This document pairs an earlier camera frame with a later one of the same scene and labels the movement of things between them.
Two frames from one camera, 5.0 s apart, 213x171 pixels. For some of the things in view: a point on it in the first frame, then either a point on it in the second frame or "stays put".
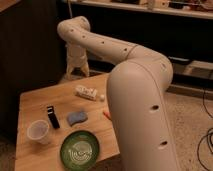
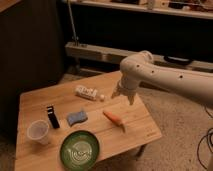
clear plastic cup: x=38 y=130 stays put
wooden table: x=47 y=114 stays put
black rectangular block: x=53 y=119 stays put
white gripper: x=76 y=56 → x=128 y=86
